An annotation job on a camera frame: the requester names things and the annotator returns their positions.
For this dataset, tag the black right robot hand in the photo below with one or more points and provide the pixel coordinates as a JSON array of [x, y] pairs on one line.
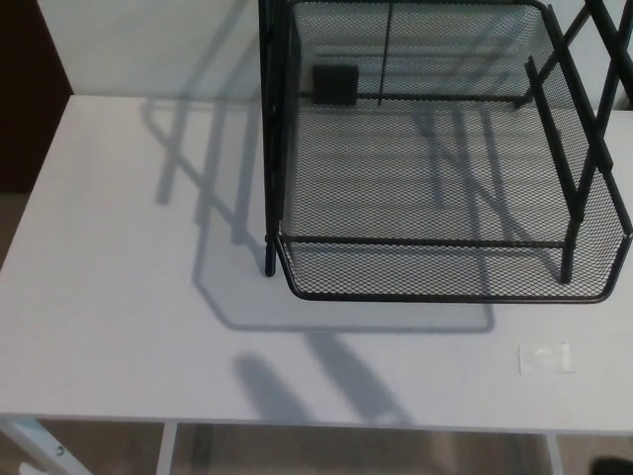
[[613, 467]]

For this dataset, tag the black mesh file tray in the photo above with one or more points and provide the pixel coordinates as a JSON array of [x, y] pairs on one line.
[[395, 198]]

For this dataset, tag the white desk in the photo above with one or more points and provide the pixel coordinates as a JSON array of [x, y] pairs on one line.
[[99, 297]]

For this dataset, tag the clear sticker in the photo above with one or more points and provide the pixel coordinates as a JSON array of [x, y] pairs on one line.
[[546, 358]]

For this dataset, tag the white cabinet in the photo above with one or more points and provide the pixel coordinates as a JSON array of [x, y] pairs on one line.
[[148, 39]]

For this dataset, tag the dark brown wooden panel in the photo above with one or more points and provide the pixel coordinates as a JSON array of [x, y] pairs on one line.
[[25, 99]]

